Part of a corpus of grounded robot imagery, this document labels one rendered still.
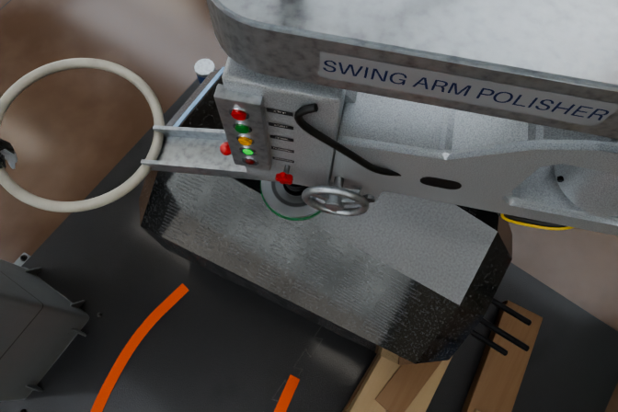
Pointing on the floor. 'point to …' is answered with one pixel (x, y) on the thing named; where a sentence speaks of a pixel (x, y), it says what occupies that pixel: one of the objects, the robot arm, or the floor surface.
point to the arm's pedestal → (32, 328)
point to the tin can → (203, 69)
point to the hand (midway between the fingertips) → (5, 160)
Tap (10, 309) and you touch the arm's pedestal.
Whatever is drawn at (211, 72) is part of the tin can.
